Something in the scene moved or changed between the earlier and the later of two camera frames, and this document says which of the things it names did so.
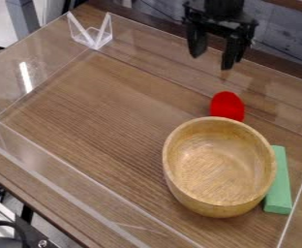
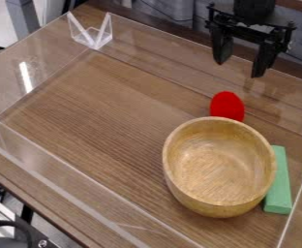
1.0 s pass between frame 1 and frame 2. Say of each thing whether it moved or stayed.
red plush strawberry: stayed
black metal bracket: stayed
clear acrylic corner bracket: stayed
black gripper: moved
